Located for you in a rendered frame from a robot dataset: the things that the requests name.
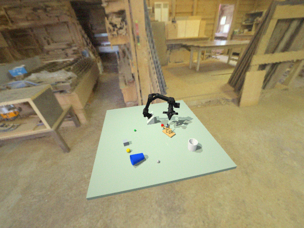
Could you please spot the white paper cup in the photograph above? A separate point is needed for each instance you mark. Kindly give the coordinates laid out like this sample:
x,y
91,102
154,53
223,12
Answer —
x,y
192,144

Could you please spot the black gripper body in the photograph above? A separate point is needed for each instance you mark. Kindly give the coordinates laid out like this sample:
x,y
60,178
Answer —
x,y
170,111

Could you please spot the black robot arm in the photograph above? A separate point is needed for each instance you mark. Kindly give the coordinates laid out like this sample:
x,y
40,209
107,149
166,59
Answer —
x,y
170,101

